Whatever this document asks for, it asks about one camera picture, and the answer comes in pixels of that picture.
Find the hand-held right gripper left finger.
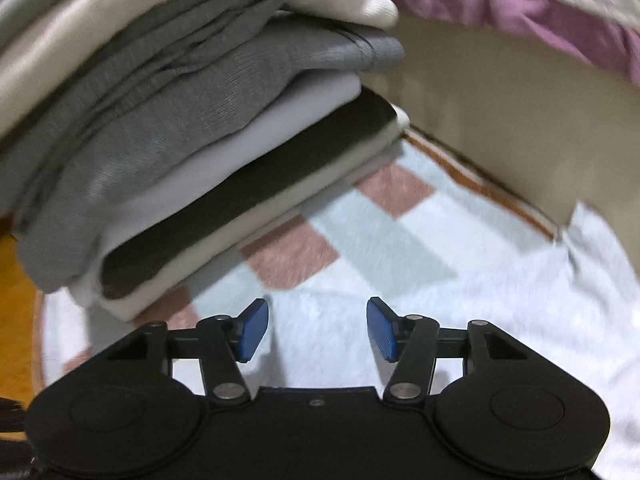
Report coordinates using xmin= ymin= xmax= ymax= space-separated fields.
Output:
xmin=102 ymin=298 xmax=271 ymax=406

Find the patterned pastel rug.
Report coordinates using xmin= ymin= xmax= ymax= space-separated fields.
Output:
xmin=32 ymin=130 xmax=566 ymax=396

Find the stack of folded clothes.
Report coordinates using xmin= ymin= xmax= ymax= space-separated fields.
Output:
xmin=0 ymin=0 xmax=411 ymax=321

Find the white quilted strawberry bedspread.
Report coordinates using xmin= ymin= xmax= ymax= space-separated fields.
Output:
xmin=340 ymin=0 xmax=640 ymax=86

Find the cream bed frame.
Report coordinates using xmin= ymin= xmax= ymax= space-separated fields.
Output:
xmin=360 ymin=15 xmax=640 ymax=241

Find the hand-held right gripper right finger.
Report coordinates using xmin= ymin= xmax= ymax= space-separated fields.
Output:
xmin=366 ymin=297 xmax=533 ymax=406

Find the white printed t-shirt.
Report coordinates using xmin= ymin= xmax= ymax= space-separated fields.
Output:
xmin=240 ymin=202 xmax=640 ymax=480

